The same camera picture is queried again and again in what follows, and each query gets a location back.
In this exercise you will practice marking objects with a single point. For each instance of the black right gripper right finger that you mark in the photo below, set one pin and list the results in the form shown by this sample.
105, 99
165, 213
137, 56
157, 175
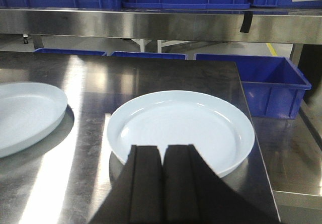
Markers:
193, 193

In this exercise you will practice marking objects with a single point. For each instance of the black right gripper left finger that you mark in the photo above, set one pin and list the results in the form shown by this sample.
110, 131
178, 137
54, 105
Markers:
137, 194

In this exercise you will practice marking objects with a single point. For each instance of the light blue plate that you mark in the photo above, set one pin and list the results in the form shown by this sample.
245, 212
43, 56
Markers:
29, 112
221, 132

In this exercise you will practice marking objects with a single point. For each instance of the right steel shelf leg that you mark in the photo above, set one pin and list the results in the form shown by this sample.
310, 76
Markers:
297, 56

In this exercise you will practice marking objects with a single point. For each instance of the steel shelf leg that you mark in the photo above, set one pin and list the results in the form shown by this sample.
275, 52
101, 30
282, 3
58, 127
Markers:
37, 41
297, 56

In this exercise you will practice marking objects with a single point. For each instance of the blue floor bin right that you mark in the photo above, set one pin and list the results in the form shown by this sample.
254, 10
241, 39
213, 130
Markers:
274, 87

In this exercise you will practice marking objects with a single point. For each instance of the blue floor bin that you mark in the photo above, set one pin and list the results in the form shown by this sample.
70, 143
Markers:
150, 55
274, 87
70, 51

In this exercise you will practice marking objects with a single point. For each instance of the blue floor bin near left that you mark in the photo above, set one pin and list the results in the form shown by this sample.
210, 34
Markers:
150, 55

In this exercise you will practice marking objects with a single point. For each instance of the blue floor bin far left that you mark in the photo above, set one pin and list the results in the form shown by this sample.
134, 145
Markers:
70, 51

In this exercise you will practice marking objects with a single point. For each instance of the black tape strip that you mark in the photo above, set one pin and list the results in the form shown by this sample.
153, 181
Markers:
247, 22

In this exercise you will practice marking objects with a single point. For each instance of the white metal frame cart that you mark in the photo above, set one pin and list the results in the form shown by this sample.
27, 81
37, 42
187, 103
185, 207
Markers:
163, 46

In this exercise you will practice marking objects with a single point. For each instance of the stainless steel shelf rail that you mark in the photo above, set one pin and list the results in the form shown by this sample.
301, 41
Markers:
301, 26

